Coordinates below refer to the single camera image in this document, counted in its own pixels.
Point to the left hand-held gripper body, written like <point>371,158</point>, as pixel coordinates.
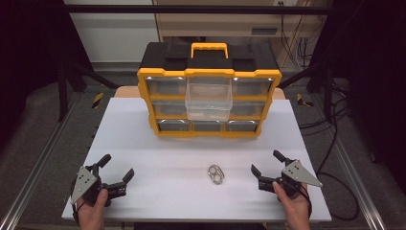
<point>83,183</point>

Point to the clear plastic drawer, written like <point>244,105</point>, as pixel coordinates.
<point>209,96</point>

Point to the wooden cabinet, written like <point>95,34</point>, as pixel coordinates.
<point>223,24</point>

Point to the aluminium rail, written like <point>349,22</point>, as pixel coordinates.
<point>357,188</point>
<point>35,174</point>

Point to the yellow black hazard tape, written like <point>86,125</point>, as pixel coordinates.
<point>97,100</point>
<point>301,100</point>

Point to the black metal stand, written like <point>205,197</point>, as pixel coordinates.
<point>327,89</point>
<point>62,92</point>

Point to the person's left hand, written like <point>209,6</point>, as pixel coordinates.
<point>92,212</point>

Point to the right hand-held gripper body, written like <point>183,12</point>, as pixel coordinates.
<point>298,174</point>

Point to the person's right hand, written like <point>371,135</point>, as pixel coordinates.
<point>295,211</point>

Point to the set of closed clear bins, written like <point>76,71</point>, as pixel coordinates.
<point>166,86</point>

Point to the black horizontal frame bar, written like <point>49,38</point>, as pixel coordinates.
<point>127,9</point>

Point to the wooden table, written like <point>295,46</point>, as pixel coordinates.
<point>127,92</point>

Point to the yellow black storage organizer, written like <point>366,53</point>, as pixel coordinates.
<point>159,57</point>

